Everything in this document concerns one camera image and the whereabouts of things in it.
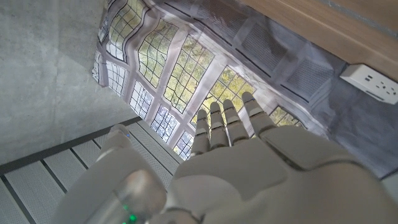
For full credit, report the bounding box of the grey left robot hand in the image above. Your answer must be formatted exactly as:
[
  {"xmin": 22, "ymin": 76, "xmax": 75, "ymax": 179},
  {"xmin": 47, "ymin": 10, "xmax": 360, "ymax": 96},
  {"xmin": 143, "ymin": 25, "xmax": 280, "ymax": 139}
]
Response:
[{"xmin": 49, "ymin": 91, "xmax": 398, "ymax": 224}]

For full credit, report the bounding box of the printed window backdrop cloth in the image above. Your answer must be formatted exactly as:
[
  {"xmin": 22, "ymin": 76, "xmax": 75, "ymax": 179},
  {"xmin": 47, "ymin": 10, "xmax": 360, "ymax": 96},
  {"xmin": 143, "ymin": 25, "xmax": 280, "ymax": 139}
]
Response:
[{"xmin": 91, "ymin": 0, "xmax": 398, "ymax": 180}]

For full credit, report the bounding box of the white box on table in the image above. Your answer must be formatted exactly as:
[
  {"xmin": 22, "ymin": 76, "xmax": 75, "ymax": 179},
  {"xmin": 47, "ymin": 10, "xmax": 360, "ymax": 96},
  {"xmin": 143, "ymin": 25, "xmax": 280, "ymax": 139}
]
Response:
[{"xmin": 339, "ymin": 63, "xmax": 398, "ymax": 106}]

